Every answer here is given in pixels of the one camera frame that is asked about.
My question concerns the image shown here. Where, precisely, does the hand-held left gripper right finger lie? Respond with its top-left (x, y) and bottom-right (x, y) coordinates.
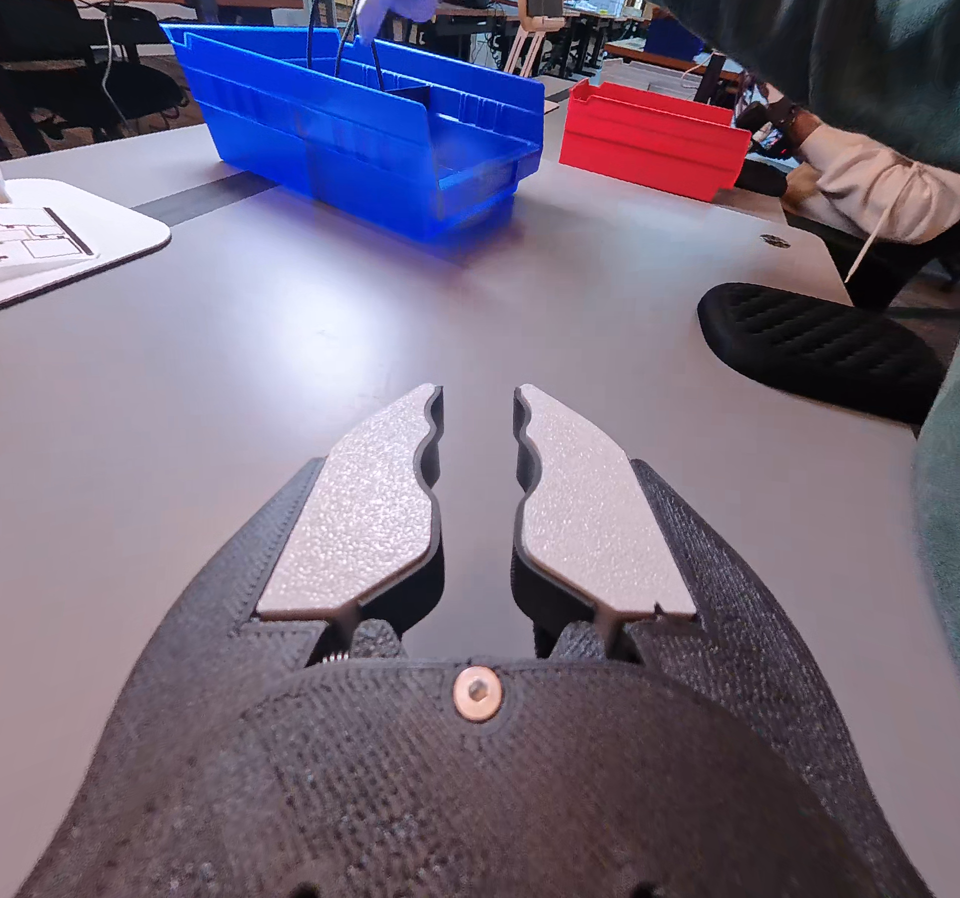
top-left (512, 384), bottom-right (700, 629)

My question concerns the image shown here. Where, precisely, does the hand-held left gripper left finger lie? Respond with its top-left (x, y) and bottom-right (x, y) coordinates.
top-left (257, 384), bottom-right (446, 635)

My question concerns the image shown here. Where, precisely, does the blue plastic bin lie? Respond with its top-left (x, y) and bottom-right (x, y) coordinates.
top-left (161, 24), bottom-right (545, 242)

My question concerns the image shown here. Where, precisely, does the black forearm pad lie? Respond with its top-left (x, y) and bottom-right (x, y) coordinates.
top-left (697, 283), bottom-right (948, 426)

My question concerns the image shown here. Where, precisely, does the red storage bin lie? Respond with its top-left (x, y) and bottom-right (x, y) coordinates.
top-left (558, 80), bottom-right (753, 203)

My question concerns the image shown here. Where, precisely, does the black office chair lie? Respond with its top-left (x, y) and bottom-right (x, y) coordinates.
top-left (0, 0), bottom-right (186, 156)

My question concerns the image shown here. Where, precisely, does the white sign stand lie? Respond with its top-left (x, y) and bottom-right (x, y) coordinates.
top-left (0, 178), bottom-right (172, 310)

